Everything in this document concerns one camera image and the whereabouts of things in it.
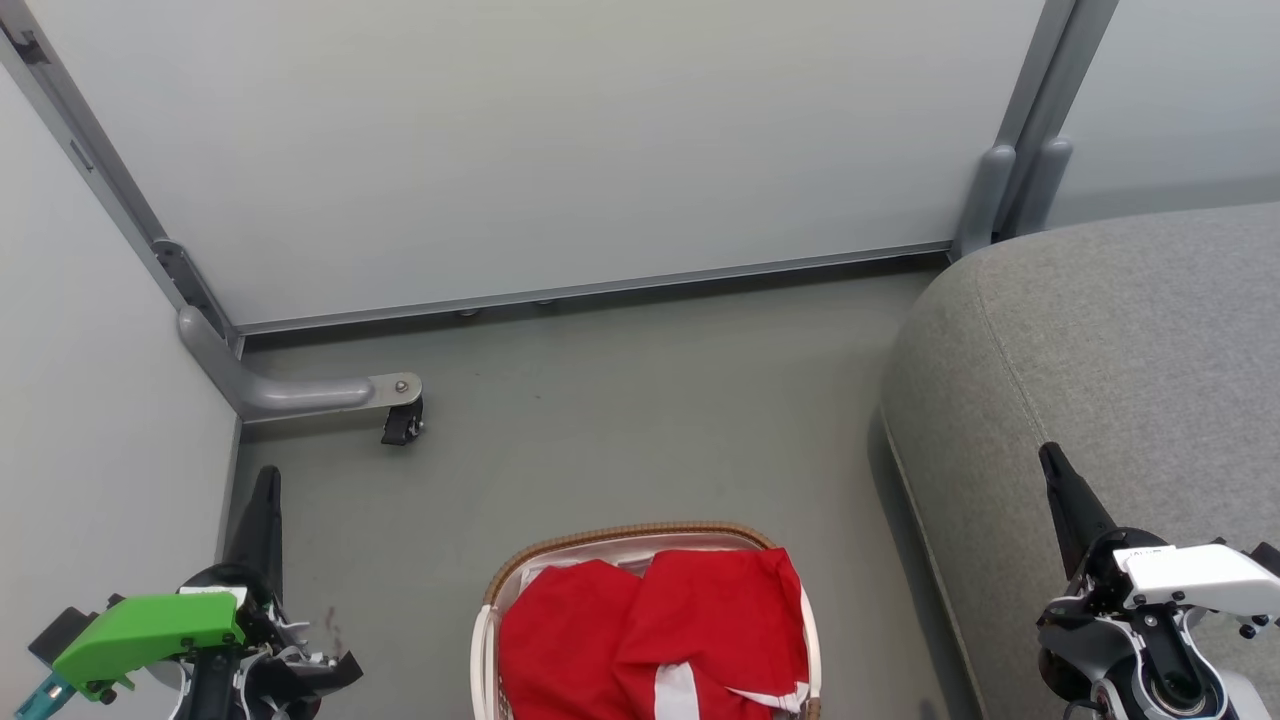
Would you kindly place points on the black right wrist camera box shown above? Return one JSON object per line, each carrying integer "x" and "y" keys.
{"x": 1268, "y": 558}

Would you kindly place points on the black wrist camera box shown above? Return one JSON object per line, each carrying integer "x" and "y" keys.
{"x": 1268, "y": 558}
{"x": 58, "y": 632}

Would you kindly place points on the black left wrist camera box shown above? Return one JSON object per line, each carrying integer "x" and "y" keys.
{"x": 58, "y": 632}

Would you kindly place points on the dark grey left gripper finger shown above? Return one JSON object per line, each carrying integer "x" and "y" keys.
{"x": 260, "y": 530}

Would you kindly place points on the black caster wheel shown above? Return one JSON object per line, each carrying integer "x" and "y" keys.
{"x": 403, "y": 425}

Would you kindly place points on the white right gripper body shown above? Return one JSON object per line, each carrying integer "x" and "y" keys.
{"x": 1190, "y": 575}

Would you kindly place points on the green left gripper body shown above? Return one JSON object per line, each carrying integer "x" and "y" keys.
{"x": 150, "y": 630}

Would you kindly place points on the grey fabric sofa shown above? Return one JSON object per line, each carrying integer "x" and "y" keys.
{"x": 1100, "y": 340}

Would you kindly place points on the grey curved partition foot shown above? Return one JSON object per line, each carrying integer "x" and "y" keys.
{"x": 290, "y": 392}

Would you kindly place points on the white basket liner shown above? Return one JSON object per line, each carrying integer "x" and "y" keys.
{"x": 625, "y": 551}

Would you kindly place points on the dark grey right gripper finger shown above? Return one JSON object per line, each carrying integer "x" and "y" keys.
{"x": 1075, "y": 510}

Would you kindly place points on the red cloth with white stripe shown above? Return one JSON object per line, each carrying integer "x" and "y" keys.
{"x": 720, "y": 620}

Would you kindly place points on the white wicker-rimmed laundry basket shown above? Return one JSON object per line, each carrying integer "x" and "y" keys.
{"x": 487, "y": 640}

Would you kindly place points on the grey partition post with bracket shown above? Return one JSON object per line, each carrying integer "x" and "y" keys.
{"x": 100, "y": 165}

